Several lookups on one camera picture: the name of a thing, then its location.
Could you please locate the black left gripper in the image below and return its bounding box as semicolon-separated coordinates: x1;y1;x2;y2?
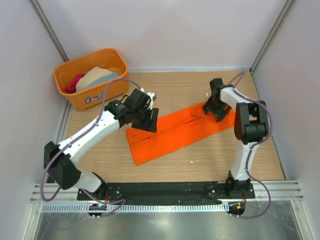
132;105;159;133

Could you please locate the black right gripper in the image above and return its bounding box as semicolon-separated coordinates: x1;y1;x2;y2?
203;96;232;122

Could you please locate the orange t shirt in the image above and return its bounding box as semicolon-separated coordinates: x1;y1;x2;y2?
125;102;235;166

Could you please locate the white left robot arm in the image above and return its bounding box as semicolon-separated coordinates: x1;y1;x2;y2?
43;88;159;200

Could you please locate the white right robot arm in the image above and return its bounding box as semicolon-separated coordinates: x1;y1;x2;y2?
202;78;269;198

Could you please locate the blue grey folded shirt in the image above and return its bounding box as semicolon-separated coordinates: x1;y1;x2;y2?
75;72;119;92

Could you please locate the beige folded shirt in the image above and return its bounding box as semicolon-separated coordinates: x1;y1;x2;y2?
84;66;113;78

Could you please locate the orange plastic bin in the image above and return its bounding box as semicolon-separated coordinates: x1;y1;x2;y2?
53;48;128;111

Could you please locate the red crumpled shirt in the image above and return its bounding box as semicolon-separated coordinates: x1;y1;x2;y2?
64;73;86;94

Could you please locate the white slotted cable duct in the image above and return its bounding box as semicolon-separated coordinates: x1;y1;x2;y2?
42;202;229;213

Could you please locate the aluminium frame rail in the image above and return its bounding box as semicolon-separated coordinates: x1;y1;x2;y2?
31;180;303;206

